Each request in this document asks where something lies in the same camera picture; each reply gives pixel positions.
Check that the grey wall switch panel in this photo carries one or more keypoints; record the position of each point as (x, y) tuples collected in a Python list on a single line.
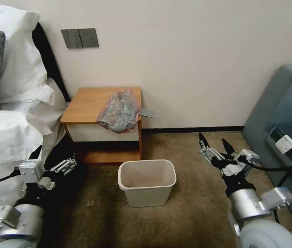
[(80, 38)]

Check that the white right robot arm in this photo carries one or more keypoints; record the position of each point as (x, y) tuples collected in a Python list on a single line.
[(259, 227)]

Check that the black headboard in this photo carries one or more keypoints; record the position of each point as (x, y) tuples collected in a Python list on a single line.
[(49, 59)]

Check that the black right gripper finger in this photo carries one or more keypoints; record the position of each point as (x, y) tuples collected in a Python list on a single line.
[(229, 149), (207, 151)]

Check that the dark bed base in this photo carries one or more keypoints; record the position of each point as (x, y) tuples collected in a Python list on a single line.
[(68, 186)]

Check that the black baseboard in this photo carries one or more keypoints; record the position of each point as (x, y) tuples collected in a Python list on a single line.
[(192, 129)]

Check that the white duvet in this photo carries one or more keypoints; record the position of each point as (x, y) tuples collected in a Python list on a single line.
[(4, 134)]

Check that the small grey card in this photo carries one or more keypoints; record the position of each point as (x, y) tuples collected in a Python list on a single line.
[(148, 113)]

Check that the beige plastic trash can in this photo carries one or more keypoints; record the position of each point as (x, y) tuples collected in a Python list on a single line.
[(147, 182)]

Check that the wooden nightstand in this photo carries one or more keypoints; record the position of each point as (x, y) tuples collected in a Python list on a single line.
[(91, 108)]

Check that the blue-grey sofa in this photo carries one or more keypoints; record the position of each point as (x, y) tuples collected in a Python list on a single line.
[(277, 103)]

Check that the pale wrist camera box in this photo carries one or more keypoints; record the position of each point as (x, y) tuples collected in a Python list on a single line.
[(31, 171), (247, 156)]

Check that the black bar with white label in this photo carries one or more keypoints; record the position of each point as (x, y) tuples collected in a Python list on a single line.
[(287, 144)]

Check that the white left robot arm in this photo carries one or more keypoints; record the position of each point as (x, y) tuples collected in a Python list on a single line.
[(24, 222)]

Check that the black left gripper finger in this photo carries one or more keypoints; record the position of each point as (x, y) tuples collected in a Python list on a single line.
[(36, 154), (63, 168)]

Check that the white pillow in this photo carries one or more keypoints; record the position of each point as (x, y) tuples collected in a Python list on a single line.
[(19, 56)]

